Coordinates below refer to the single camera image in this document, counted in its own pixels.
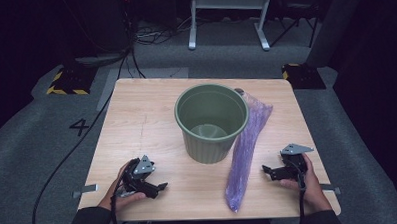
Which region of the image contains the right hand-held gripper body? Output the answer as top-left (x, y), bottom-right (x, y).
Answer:
top-left (279, 142), bottom-right (316, 182)

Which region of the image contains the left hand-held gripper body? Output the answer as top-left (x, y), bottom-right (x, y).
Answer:
top-left (119, 154), bottom-right (162, 201)

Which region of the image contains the purple plastic bag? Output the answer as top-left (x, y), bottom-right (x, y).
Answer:
top-left (221, 86), bottom-right (278, 214)

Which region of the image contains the green plastic bin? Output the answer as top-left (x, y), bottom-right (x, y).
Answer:
top-left (173, 82), bottom-right (252, 166)

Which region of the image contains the person's right hand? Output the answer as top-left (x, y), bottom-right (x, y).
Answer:
top-left (278, 152), bottom-right (333, 217)

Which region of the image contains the person's left hand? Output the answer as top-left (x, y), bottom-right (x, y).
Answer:
top-left (96, 160), bottom-right (148, 213)

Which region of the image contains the black yellow striped base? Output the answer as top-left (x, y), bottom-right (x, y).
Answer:
top-left (281, 62), bottom-right (328, 92)
top-left (45, 65), bottom-right (99, 97)

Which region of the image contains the grey floor plate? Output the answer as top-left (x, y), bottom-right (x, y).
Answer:
top-left (94, 65), bottom-right (190, 112)

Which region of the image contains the black tripod stand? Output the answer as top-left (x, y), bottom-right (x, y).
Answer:
top-left (268, 1), bottom-right (320, 49)

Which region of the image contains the grey column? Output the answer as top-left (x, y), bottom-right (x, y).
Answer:
top-left (303, 0), bottom-right (369, 69)

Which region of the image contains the white metal stand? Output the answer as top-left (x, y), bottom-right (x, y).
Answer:
top-left (187, 0), bottom-right (275, 54)

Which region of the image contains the right hand-held gripper cable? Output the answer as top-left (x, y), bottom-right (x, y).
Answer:
top-left (297, 171), bottom-right (308, 224)

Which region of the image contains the hand-held gripper cable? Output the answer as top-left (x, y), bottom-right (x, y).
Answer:
top-left (108, 158), bottom-right (138, 224)
top-left (297, 171), bottom-right (308, 224)

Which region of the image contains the grey metal table bracket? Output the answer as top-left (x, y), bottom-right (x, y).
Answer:
top-left (72, 184), bottom-right (99, 199)
top-left (320, 182), bottom-right (342, 196)

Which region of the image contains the left hand-held gripper cable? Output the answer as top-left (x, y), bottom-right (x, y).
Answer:
top-left (108, 158), bottom-right (138, 224)

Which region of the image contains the black floor cable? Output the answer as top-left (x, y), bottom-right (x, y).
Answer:
top-left (25, 47), bottom-right (141, 224)

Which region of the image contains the bundle of floor cables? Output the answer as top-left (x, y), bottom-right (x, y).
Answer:
top-left (132, 16), bottom-right (198, 47)

